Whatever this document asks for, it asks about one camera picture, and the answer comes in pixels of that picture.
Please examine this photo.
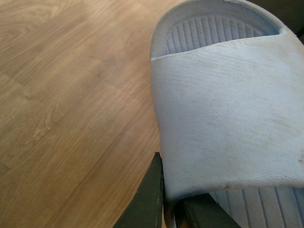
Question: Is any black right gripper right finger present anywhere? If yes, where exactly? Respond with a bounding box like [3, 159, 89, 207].
[174, 193, 239, 228]

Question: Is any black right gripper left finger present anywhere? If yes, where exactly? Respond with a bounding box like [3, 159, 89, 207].
[114, 152, 164, 228]

